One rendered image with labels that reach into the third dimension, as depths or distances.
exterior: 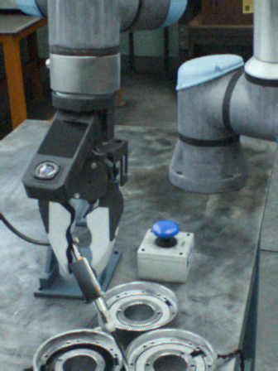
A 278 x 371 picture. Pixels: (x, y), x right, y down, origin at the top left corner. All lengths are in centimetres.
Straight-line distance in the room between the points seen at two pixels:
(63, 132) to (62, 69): 7
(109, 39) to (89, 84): 5
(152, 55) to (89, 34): 421
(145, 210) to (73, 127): 50
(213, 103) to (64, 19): 53
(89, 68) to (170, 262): 37
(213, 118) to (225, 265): 29
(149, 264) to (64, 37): 40
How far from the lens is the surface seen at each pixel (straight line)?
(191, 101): 122
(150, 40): 490
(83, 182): 75
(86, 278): 78
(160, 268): 99
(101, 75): 72
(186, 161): 126
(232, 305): 96
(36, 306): 97
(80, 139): 71
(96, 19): 71
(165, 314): 89
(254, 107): 116
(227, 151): 125
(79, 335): 85
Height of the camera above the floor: 135
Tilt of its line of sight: 25 degrees down
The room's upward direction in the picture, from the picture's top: 2 degrees counter-clockwise
